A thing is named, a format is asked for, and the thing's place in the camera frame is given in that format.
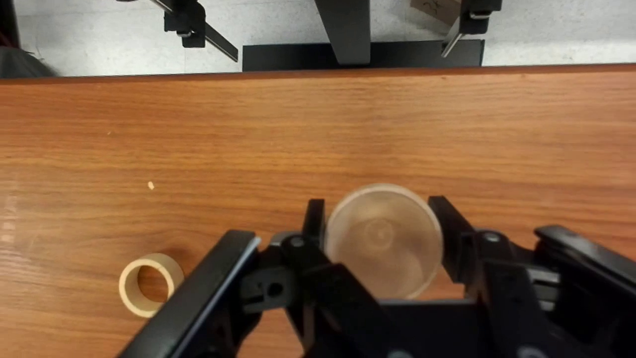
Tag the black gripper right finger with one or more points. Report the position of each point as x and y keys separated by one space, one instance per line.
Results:
x=524 y=299

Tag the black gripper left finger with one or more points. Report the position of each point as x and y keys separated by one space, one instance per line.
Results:
x=311 y=291

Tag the small white crumb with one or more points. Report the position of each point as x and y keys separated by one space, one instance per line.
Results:
x=152 y=185

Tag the black upright post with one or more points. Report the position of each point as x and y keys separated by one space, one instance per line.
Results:
x=345 y=30

